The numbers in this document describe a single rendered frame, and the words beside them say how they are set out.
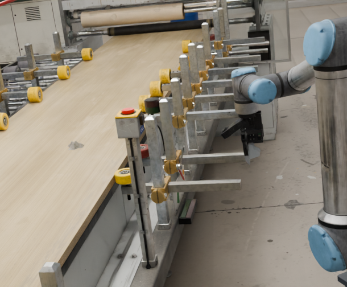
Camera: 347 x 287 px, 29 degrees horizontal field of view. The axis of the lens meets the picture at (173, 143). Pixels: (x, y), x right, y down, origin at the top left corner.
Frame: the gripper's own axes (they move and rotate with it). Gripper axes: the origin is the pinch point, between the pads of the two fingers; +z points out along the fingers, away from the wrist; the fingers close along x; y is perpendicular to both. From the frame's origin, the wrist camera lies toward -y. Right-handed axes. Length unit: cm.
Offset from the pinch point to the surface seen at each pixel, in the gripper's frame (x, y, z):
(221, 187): -26.7, -6.9, -1.3
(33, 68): 129, -137, -17
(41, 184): -32, -71, -9
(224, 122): 262, -44, 70
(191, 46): 69, -28, -33
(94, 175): -26, -53, -9
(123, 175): -29, -41, -9
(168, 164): -8.7, -29.2, -4.0
